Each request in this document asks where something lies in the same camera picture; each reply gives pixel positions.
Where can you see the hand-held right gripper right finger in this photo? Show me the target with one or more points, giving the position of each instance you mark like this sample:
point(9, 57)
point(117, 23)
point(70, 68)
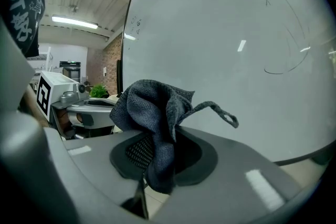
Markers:
point(236, 178)

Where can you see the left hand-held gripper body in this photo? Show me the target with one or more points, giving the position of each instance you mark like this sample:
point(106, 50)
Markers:
point(57, 81)

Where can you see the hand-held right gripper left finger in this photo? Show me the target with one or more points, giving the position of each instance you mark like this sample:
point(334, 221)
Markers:
point(99, 165)

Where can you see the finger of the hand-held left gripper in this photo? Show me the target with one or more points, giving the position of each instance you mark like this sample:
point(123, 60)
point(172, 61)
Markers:
point(102, 118)
point(105, 100)

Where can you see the dark blue cloth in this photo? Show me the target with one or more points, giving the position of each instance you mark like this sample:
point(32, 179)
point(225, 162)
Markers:
point(152, 107)

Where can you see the large whiteboard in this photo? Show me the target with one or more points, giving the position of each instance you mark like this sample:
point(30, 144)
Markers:
point(210, 47)

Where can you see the person's left forearm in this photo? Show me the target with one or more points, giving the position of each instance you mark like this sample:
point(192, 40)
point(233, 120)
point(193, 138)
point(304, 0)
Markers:
point(29, 102)

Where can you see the person's left hand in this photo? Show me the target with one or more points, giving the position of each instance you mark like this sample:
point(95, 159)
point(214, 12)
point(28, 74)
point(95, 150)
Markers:
point(65, 123)

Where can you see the green leafy plant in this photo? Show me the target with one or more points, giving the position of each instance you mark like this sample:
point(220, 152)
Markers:
point(99, 91)

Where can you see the black display cabinet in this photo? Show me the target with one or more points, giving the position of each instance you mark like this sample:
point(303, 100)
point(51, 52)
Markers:
point(70, 70)

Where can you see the white metal rack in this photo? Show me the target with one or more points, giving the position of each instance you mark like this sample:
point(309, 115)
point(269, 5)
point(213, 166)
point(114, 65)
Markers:
point(48, 60)

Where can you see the ceiling tube lamp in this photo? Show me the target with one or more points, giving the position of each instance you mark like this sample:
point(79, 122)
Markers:
point(74, 22)

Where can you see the person's black star-print shirt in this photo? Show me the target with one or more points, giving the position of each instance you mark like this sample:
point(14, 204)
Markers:
point(18, 8)

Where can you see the white wall paper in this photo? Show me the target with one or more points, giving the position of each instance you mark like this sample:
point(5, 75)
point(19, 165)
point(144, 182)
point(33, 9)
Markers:
point(105, 71)

